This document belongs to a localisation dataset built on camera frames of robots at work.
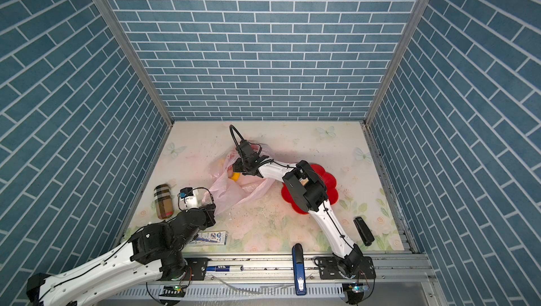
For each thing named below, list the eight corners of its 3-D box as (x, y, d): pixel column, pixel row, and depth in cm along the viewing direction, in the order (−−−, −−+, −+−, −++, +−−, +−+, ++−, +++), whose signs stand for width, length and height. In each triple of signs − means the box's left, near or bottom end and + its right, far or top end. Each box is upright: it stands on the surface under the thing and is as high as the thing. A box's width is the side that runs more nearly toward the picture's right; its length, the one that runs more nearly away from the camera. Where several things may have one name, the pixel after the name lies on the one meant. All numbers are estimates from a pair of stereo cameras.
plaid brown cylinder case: (161, 221, 87) (157, 218, 84) (157, 190, 96) (153, 186, 93) (174, 215, 88) (171, 212, 85) (169, 186, 97) (166, 182, 94)
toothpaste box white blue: (192, 244, 81) (190, 243, 79) (195, 232, 84) (193, 230, 82) (225, 245, 81) (224, 243, 80) (227, 232, 84) (226, 230, 83)
